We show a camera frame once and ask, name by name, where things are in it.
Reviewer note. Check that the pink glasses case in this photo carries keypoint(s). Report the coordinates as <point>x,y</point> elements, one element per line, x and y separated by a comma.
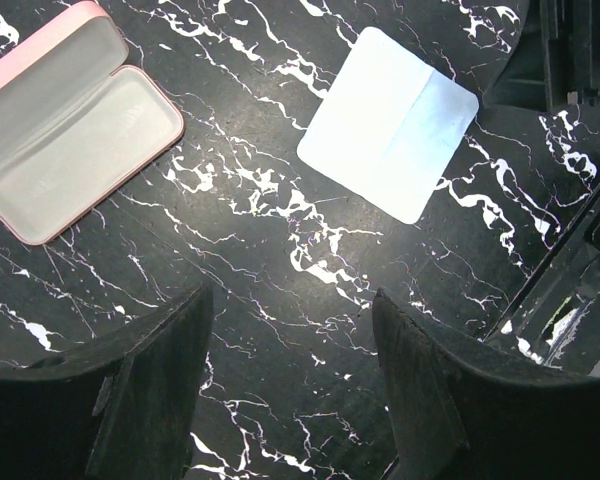
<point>76,122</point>

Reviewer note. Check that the light blue cleaning cloth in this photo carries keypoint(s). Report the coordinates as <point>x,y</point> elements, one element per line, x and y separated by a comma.
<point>388,126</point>

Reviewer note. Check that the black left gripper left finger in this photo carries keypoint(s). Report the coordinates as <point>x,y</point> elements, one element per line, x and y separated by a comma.
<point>118,407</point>

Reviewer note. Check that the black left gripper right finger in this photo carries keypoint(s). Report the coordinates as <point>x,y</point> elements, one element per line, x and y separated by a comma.
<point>461,409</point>

